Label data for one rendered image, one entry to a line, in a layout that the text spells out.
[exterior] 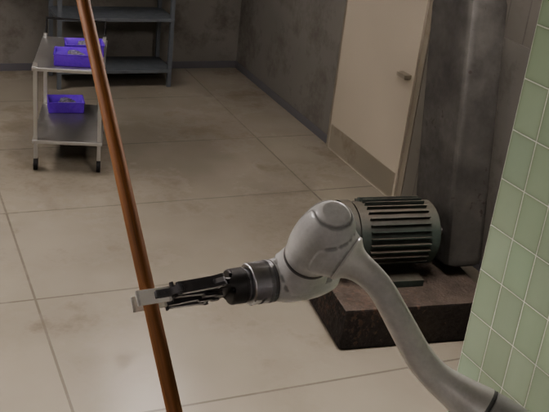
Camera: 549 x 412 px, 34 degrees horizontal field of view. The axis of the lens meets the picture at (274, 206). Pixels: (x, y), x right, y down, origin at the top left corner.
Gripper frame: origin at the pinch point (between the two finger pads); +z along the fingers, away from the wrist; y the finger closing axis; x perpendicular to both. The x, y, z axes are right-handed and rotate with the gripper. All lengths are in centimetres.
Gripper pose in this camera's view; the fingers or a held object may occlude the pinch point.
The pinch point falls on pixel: (150, 298)
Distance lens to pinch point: 178.9
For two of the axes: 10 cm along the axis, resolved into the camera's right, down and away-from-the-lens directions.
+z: -8.9, 1.0, -4.4
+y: -3.6, 4.1, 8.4
